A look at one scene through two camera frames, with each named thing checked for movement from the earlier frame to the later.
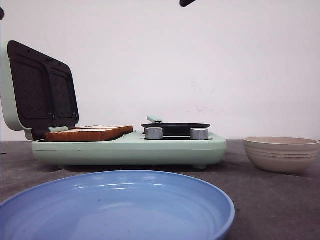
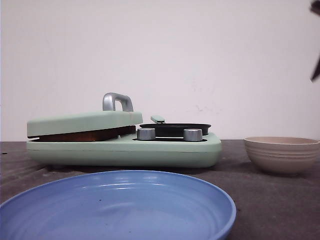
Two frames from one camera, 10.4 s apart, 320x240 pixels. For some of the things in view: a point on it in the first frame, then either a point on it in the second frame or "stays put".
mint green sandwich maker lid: (38, 91) → (108, 119)
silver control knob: (154, 133) → (146, 134)
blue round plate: (123, 204) stays put
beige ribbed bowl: (285, 155) stays put
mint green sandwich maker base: (133, 150) stays put
